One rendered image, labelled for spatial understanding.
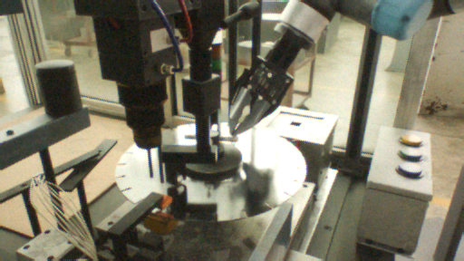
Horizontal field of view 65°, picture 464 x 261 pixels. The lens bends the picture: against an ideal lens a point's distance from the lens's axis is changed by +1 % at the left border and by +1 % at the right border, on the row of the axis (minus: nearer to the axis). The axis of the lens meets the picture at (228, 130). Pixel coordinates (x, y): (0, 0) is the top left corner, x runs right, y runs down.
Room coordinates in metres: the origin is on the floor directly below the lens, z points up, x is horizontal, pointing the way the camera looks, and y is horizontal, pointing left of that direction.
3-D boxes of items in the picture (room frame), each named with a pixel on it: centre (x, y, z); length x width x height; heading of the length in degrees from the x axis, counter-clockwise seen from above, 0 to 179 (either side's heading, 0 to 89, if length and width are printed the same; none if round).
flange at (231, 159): (0.55, 0.03, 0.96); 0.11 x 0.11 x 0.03
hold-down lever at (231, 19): (0.49, 0.00, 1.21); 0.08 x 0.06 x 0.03; 154
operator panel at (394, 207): (0.67, -0.37, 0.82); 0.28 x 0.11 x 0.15; 154
